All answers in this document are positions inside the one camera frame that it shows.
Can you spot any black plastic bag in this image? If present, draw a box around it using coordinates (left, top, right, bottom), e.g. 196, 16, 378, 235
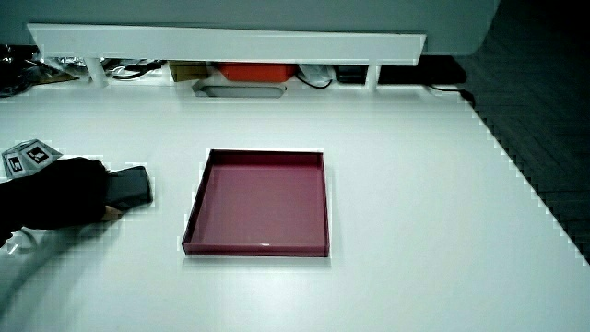
0, 43, 45, 99

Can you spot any white shelf riser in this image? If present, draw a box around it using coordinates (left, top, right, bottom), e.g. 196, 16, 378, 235
26, 22, 428, 89

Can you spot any small black device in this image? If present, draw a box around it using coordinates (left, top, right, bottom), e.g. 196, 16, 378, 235
336, 65, 370, 85

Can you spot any brown cardboard box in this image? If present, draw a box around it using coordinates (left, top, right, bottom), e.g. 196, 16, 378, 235
168, 61, 211, 83

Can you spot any orange box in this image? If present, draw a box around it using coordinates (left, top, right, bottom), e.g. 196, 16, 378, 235
216, 63, 297, 84

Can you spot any bundle of black cables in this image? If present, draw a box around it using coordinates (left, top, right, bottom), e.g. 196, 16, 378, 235
107, 59, 168, 81

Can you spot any black smartphone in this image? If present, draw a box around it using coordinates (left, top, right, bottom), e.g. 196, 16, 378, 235
105, 165, 154, 212

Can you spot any white desk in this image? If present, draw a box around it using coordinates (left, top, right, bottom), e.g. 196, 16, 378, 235
0, 80, 590, 332

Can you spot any person's right forearm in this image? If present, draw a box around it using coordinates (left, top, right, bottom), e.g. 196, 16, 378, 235
0, 180, 22, 248

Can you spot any silver foil packaging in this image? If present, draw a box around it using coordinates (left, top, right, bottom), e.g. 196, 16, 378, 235
44, 56, 89, 76

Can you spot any white plastic bag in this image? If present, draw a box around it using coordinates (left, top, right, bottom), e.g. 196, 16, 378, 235
297, 64, 336, 87

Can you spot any maroon tray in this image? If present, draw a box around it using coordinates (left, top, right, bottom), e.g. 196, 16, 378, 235
181, 148, 331, 258

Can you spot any black power cable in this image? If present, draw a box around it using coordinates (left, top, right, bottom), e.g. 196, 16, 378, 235
425, 83, 477, 108

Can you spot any person's right hand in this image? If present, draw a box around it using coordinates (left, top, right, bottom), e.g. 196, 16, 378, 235
1, 138, 124, 231

